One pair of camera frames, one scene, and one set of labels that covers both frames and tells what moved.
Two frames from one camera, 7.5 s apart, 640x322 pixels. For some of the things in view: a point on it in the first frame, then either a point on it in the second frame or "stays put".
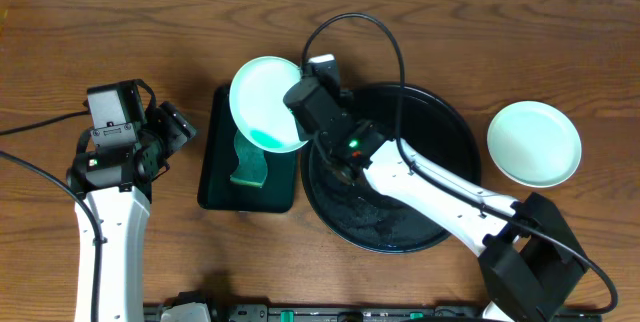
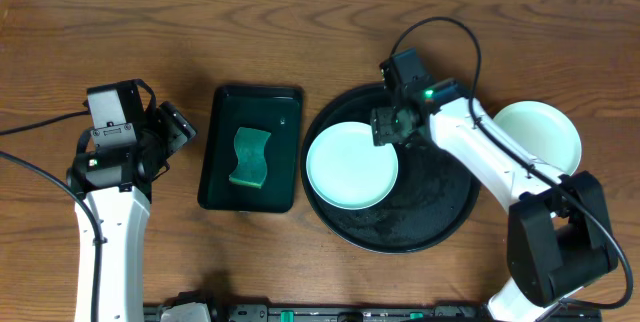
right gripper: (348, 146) to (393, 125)
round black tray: (434, 130) stays put
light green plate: (259, 114) to (345, 169)
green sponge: (252, 167) stays put
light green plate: (534, 144) stays put
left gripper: (176, 122) stays put
